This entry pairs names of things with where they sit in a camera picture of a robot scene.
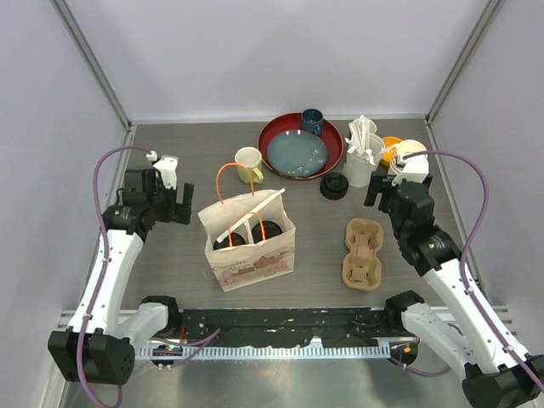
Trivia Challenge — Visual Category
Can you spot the small paper cup with stirrers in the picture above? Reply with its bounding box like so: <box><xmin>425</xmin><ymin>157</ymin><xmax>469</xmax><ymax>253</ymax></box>
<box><xmin>348</xmin><ymin>115</ymin><xmax>377</xmax><ymax>136</ymax></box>

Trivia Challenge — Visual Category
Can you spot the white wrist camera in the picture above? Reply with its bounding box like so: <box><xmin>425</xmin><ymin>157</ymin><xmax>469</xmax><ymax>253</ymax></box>
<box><xmin>388</xmin><ymin>155</ymin><xmax>429</xmax><ymax>186</ymax></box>
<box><xmin>146</xmin><ymin>150</ymin><xmax>179</xmax><ymax>190</ymax></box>

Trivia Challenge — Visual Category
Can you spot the blue ceramic plate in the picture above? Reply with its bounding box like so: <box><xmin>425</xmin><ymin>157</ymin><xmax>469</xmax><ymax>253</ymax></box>
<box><xmin>267</xmin><ymin>129</ymin><xmax>328</xmax><ymax>178</ymax></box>

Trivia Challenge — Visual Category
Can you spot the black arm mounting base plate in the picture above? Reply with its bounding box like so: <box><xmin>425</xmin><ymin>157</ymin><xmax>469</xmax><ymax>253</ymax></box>
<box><xmin>155</xmin><ymin>308</ymin><xmax>414</xmax><ymax>349</ymax></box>

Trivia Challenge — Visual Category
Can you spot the white stirrer stick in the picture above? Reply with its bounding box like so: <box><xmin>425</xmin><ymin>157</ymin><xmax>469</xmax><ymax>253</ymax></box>
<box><xmin>218</xmin><ymin>188</ymin><xmax>286</xmax><ymax>239</ymax></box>

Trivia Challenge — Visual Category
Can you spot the orange round container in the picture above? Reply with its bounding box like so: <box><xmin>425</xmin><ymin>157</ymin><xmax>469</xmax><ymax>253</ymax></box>
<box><xmin>380</xmin><ymin>136</ymin><xmax>402</xmax><ymax>167</ymax></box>

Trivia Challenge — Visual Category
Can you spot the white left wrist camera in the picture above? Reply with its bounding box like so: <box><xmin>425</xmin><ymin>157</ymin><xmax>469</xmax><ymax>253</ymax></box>
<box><xmin>146</xmin><ymin>150</ymin><xmax>179</xmax><ymax>190</ymax></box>

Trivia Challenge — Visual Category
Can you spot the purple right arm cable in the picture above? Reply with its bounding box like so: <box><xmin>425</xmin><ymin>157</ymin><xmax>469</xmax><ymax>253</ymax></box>
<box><xmin>388</xmin><ymin>149</ymin><xmax>544</xmax><ymax>394</ymax></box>

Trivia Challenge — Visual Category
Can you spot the stack of black lids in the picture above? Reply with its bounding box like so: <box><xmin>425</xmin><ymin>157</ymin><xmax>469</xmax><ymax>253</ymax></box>
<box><xmin>320</xmin><ymin>173</ymin><xmax>349</xmax><ymax>201</ymax></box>

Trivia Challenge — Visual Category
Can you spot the white stirrer holder cup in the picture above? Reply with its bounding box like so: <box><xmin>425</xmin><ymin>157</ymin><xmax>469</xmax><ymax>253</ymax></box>
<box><xmin>342</xmin><ymin>133</ymin><xmax>385</xmax><ymax>188</ymax></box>

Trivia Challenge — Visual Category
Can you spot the brown paper takeout bag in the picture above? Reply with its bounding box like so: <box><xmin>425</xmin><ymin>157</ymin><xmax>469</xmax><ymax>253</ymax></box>
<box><xmin>197</xmin><ymin>161</ymin><xmax>298</xmax><ymax>293</ymax></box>

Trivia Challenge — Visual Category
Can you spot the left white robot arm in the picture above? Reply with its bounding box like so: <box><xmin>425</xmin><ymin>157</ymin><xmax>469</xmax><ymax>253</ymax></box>
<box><xmin>48</xmin><ymin>159</ymin><xmax>194</xmax><ymax>386</ymax></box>

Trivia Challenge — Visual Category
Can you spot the stack of white paper cups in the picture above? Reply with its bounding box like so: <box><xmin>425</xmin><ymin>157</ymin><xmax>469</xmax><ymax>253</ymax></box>
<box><xmin>386</xmin><ymin>139</ymin><xmax>427</xmax><ymax>175</ymax></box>

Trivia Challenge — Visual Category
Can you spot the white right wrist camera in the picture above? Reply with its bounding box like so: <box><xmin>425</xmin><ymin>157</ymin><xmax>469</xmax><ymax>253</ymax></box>
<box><xmin>388</xmin><ymin>155</ymin><xmax>429</xmax><ymax>186</ymax></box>

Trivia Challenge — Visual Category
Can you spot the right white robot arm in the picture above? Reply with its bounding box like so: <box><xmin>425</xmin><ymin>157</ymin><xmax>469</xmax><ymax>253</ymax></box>
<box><xmin>364</xmin><ymin>171</ymin><xmax>543</xmax><ymax>407</ymax></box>

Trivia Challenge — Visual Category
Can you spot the dark blue ceramic mug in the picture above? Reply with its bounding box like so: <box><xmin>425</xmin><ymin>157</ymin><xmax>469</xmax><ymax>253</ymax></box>
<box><xmin>300</xmin><ymin>108</ymin><xmax>324</xmax><ymax>136</ymax></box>

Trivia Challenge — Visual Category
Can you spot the yellow-green ceramic mug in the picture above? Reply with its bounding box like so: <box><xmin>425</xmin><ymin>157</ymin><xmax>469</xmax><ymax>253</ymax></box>
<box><xmin>235</xmin><ymin>147</ymin><xmax>264</xmax><ymax>184</ymax></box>

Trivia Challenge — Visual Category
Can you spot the red lacquer round tray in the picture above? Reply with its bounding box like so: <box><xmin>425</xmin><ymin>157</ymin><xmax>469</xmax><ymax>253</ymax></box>
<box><xmin>257</xmin><ymin>112</ymin><xmax>344</xmax><ymax>180</ymax></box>

